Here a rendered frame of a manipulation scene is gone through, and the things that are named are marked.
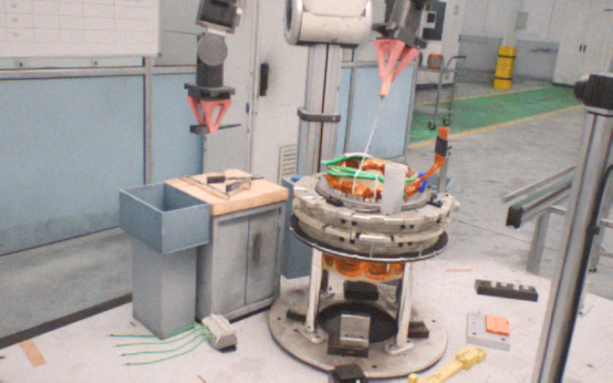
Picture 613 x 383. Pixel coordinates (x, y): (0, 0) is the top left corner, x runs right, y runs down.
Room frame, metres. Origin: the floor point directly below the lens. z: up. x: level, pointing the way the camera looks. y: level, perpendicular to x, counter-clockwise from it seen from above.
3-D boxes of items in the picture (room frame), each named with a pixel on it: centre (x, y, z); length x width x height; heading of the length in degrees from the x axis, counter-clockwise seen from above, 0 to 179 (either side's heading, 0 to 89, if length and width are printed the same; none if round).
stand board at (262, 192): (1.21, 0.17, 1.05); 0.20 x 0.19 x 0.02; 135
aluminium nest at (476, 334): (1.16, -0.44, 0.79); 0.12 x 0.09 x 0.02; 165
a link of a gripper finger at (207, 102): (1.22, 0.21, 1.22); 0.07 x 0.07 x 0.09; 46
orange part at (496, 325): (1.16, -0.46, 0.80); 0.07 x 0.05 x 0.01; 165
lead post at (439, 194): (1.13, -0.28, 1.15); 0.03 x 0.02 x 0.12; 127
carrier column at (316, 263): (1.06, -0.04, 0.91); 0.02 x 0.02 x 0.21
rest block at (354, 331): (1.02, -0.12, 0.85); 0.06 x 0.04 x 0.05; 87
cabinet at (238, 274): (1.21, 0.17, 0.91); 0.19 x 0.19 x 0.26; 45
